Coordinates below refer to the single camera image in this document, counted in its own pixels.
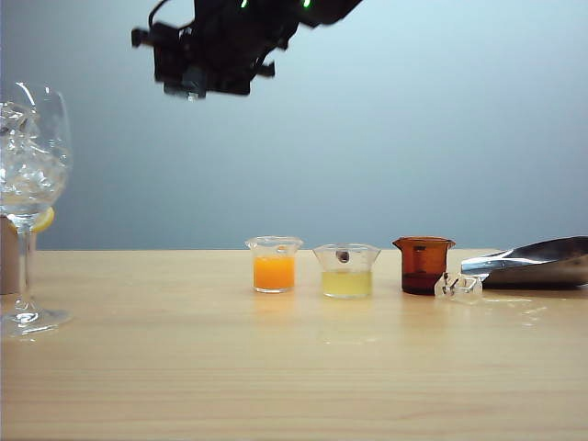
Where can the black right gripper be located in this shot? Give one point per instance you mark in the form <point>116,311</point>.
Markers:
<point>216,55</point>

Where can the clear cup with orange juice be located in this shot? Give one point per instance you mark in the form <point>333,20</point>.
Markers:
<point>274,273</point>

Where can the clear cup with yellow liquid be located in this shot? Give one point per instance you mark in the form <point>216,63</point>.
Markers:
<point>347,282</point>

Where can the amber measuring cup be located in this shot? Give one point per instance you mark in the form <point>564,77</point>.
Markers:
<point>420,271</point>

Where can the large clear wine glass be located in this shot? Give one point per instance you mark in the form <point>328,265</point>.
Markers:
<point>32,184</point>

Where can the yellow lemon slice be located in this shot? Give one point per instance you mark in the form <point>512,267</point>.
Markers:
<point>47,220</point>

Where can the beige wooden block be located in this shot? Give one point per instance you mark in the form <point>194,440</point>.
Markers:
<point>7,257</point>

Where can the clear ice cube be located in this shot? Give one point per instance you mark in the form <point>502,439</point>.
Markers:
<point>459,289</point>

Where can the stainless steel ice scoop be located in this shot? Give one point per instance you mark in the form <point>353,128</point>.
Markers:
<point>542,271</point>

